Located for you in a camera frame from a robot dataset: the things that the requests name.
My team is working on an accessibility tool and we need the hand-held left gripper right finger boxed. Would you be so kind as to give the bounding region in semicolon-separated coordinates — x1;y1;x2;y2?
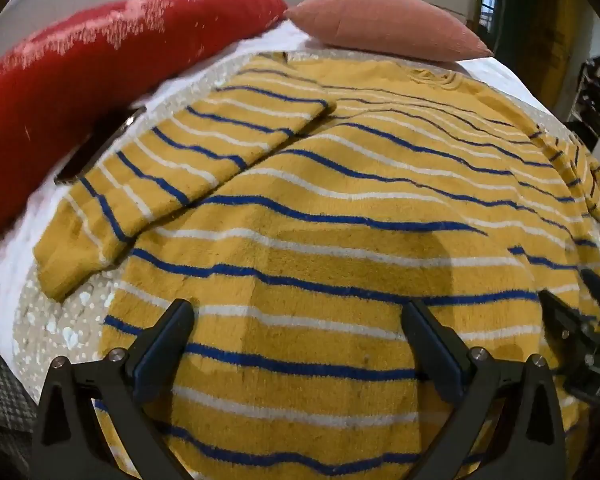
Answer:
401;299;569;480

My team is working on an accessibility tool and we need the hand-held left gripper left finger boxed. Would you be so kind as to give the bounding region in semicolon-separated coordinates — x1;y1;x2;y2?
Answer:
31;299;196;480

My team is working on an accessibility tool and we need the yellow blue-striped sweater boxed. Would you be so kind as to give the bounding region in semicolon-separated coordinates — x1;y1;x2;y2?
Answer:
32;52;600;480

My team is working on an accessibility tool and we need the rack of dark clothes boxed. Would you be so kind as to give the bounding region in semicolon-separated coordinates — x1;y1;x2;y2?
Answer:
564;54;600;162

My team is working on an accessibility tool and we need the beige dotted quilt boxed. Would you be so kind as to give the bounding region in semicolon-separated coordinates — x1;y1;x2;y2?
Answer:
12;49;600;392

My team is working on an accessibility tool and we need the grey checked cloth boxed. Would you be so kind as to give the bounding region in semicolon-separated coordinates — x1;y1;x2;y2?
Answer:
0;344;42;442

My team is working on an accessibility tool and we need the black smartphone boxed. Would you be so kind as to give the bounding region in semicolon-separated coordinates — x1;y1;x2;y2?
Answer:
53;105;148;186

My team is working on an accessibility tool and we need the yellow door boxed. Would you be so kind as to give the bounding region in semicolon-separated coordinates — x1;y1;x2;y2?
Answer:
495;0;589;107

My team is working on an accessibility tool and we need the red floral pillow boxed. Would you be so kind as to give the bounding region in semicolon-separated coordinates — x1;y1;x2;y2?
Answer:
0;0;290;247

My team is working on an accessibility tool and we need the small window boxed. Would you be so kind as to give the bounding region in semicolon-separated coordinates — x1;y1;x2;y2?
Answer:
477;0;499;29

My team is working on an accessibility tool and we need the pink pillow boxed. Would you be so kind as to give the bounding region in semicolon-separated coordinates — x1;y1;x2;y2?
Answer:
283;0;495;64

